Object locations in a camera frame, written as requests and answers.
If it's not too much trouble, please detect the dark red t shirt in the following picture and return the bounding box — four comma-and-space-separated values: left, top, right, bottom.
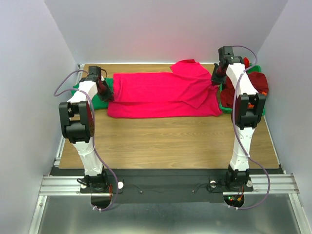
220, 57, 269, 109

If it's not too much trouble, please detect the aluminium rail frame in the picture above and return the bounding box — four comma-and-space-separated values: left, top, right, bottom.
28, 63, 305, 234

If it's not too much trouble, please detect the pink t shirt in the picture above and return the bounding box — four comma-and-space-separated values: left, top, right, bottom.
107, 59, 222, 118

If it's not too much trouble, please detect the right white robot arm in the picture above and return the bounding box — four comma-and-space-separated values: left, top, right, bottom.
211, 46, 266, 190

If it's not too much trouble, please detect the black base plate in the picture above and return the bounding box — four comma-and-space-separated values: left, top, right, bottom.
77, 169, 252, 204

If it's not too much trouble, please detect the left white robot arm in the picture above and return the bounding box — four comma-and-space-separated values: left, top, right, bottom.
58, 66, 114, 193

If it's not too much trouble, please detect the orange garment in bin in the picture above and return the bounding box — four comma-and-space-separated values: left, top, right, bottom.
248, 92, 267, 109

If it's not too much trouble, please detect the folded green t shirt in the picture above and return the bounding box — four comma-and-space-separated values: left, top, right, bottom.
70, 78, 113, 110

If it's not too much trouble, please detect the green plastic bin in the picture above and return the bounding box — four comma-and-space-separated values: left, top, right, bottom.
218, 62, 267, 115

